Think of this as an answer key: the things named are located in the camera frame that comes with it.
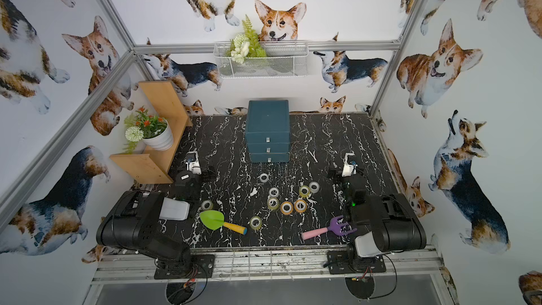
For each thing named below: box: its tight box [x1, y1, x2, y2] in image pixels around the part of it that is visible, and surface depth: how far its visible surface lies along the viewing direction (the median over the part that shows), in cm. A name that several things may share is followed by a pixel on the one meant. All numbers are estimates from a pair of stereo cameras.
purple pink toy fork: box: [301, 215, 358, 239], surface depth 83 cm
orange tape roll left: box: [280, 201, 294, 216], surface depth 90 cm
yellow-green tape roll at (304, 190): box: [298, 184, 311, 198], surface depth 94 cm
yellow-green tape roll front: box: [249, 215, 263, 231], surface depth 85 cm
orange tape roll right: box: [293, 199, 308, 214], surface depth 90 cm
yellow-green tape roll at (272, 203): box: [266, 197, 280, 210], surface depth 90 cm
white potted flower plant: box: [122, 105, 174, 154], surface depth 91 cm
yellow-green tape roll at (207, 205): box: [201, 199, 214, 211], surface depth 89 cm
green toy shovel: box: [199, 209, 248, 236], surface depth 85 cm
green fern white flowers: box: [225, 14, 268, 65], surface depth 82 cm
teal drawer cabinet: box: [245, 99, 291, 164], surface depth 92 cm
